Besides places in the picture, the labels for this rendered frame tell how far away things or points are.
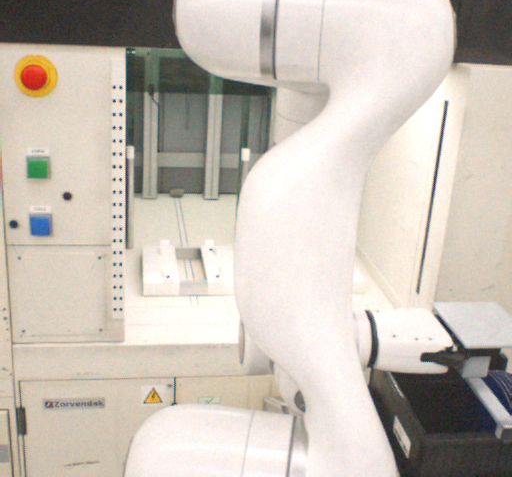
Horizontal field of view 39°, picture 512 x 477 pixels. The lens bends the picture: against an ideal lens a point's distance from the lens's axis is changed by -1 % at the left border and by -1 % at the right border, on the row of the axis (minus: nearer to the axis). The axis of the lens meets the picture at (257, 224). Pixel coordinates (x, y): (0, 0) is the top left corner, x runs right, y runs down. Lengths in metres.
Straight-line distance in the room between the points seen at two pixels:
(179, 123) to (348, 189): 1.59
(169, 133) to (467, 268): 1.07
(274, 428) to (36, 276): 0.78
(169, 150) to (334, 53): 1.60
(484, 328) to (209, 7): 0.59
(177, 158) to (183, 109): 0.14
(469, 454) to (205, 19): 0.63
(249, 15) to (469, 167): 0.79
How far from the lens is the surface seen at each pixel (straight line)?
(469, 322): 0.99
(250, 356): 0.88
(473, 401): 1.13
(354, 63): 0.56
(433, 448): 0.94
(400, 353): 0.92
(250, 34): 0.57
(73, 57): 1.19
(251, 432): 0.60
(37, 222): 1.25
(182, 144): 2.14
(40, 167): 1.22
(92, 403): 1.42
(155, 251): 1.67
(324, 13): 0.56
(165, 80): 1.69
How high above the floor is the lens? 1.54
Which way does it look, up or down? 20 degrees down
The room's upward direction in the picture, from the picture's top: 4 degrees clockwise
